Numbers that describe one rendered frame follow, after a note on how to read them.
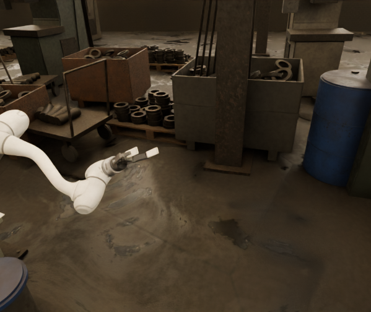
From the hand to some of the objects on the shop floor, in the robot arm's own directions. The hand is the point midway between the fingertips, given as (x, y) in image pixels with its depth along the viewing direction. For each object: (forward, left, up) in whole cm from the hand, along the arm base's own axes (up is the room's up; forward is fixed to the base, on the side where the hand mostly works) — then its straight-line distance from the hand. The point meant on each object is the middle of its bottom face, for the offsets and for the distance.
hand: (146, 150), depth 130 cm
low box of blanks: (-92, -257, -111) cm, 295 cm away
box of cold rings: (-207, -7, -97) cm, 229 cm away
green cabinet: (-160, +141, -88) cm, 231 cm away
